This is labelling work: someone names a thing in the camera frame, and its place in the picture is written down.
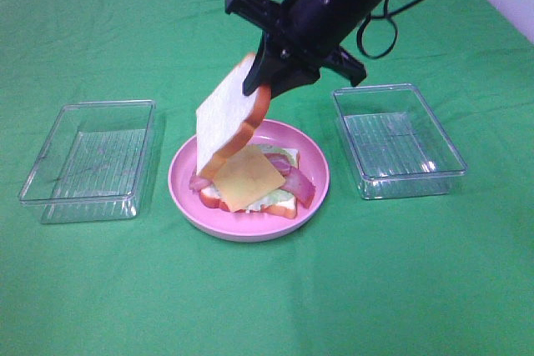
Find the clear right plastic container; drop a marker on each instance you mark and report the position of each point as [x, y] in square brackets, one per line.
[395, 144]

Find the clear left plastic container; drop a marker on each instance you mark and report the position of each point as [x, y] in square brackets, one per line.
[94, 163]

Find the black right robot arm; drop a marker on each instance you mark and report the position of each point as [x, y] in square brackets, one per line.
[299, 38]

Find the bacon strip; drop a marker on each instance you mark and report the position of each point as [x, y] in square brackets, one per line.
[300, 186]
[279, 160]

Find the pink round plate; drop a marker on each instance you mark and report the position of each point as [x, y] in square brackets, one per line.
[250, 227]

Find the green lettuce leaf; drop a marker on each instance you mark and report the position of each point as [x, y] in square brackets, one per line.
[252, 181]

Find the bread slice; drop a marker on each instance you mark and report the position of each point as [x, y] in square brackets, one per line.
[279, 202]
[226, 119]

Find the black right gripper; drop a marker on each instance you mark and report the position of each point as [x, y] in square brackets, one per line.
[299, 38]

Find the yellow cheese slice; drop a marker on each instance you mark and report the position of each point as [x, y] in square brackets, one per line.
[246, 177]

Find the clear plastic container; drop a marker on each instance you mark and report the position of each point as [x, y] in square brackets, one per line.
[94, 163]
[395, 144]

